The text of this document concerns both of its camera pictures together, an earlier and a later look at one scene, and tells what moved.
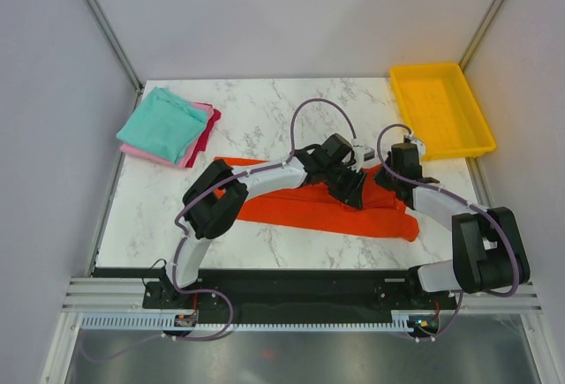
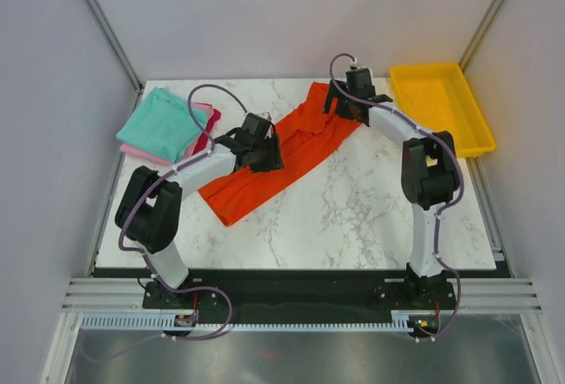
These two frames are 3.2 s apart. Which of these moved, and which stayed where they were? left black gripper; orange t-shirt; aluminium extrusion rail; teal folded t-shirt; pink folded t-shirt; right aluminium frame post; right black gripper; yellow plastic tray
Moved: right black gripper; left black gripper; orange t-shirt
Stayed: aluminium extrusion rail; teal folded t-shirt; right aluminium frame post; yellow plastic tray; pink folded t-shirt
